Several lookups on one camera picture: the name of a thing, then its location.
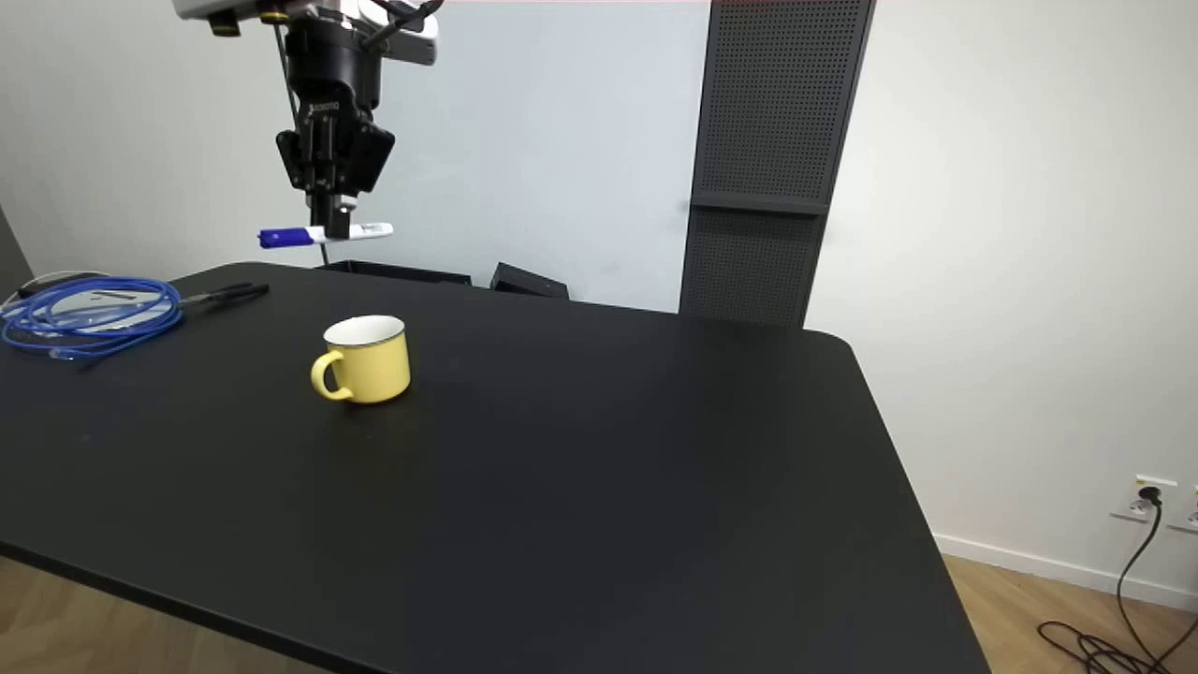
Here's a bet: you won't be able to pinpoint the black power cable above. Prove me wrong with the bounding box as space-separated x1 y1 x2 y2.
1037 486 1198 674

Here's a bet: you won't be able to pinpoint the blue coiled ethernet cable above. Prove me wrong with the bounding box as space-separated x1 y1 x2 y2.
0 274 189 369

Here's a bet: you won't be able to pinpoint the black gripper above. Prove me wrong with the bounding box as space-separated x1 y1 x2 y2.
279 22 395 239

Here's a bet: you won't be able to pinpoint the small black box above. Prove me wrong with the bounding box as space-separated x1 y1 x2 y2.
490 261 568 301

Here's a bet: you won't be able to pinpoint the yellow enamel mug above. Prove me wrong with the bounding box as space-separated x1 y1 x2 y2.
306 316 411 405

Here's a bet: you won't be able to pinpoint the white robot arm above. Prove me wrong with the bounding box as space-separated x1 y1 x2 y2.
174 0 445 239

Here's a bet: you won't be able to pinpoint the white wall power outlet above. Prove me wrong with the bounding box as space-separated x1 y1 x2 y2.
1114 477 1176 524

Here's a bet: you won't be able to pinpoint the dark vertical pillar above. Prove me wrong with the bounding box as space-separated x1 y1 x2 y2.
682 0 878 329

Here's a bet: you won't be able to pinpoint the white blue-capped marker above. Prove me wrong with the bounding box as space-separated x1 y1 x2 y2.
260 223 399 253

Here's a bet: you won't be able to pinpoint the black pliers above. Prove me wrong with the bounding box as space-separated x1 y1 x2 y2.
181 283 269 310

